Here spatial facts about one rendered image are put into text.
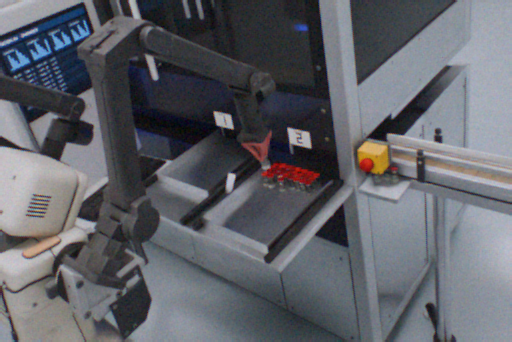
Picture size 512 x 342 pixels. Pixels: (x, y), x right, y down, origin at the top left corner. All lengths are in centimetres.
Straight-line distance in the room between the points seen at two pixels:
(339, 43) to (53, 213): 83
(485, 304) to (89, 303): 181
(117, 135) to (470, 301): 188
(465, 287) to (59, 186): 191
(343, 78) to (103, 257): 80
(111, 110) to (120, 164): 11
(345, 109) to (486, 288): 133
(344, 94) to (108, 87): 75
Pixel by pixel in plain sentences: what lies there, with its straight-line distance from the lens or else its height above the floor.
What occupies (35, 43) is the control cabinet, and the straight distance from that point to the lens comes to 193.
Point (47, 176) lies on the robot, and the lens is 112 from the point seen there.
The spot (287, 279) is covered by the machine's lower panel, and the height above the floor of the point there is 29.
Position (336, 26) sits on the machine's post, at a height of 141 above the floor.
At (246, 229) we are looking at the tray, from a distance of 154.
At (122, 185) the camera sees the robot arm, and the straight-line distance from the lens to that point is 103.
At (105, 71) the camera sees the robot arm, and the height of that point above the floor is 157.
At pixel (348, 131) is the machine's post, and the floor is 108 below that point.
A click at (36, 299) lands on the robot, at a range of 117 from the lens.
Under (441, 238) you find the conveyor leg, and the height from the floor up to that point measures 64.
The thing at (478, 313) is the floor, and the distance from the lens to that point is 248.
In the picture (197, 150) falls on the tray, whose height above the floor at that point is 89.
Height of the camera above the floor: 186
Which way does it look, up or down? 28 degrees down
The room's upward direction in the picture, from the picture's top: 12 degrees counter-clockwise
